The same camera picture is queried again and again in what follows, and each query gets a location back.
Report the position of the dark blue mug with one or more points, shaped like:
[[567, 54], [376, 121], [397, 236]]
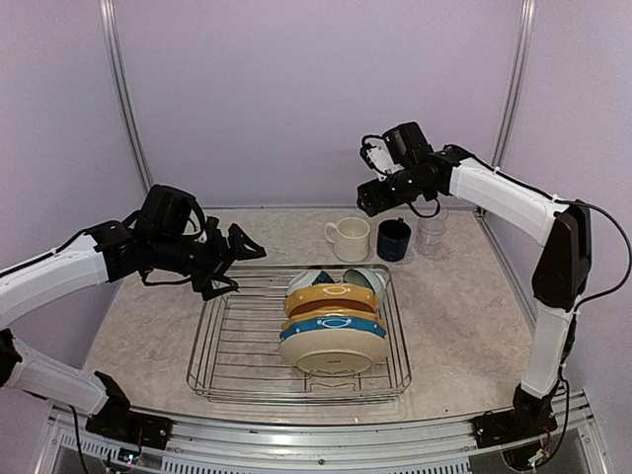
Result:
[[393, 239]]

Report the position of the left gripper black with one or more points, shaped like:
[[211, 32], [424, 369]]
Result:
[[221, 259]]

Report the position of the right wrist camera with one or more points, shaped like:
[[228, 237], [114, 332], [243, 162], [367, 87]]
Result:
[[377, 158]]

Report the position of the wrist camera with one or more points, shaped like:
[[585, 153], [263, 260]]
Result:
[[208, 230], [377, 158]]

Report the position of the tall clear glass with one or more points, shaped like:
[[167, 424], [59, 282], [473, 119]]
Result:
[[430, 232]]

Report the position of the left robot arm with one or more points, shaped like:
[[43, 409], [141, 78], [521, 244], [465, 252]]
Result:
[[169, 233]]

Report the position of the blue oval dish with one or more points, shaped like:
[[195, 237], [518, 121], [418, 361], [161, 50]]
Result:
[[333, 323]]

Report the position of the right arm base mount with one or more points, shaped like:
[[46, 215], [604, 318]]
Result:
[[513, 424]]

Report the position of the frame post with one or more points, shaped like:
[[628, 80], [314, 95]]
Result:
[[109, 22], [519, 66]]

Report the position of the left frame post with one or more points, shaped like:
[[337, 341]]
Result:
[[109, 22]]

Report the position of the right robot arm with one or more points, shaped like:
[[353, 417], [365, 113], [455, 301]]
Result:
[[558, 233]]

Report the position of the white ribbed mug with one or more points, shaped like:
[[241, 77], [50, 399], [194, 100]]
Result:
[[349, 238]]

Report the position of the wire dish rack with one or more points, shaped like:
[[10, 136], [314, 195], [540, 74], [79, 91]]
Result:
[[235, 356]]

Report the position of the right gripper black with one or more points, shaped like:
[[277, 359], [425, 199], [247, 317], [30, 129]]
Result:
[[375, 200]]

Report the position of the cream plate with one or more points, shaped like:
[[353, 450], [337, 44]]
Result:
[[334, 352]]

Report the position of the right frame post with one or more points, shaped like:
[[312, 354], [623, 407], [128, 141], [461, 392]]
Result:
[[519, 66]]

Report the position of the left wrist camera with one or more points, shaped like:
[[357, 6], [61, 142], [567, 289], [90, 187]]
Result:
[[208, 230]]

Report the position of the pale green checked bowl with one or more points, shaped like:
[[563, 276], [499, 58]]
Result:
[[366, 278]]

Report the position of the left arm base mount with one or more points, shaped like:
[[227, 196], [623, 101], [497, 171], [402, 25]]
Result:
[[117, 421]]

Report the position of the white blue-rimmed bowl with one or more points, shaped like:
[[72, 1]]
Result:
[[308, 278]]

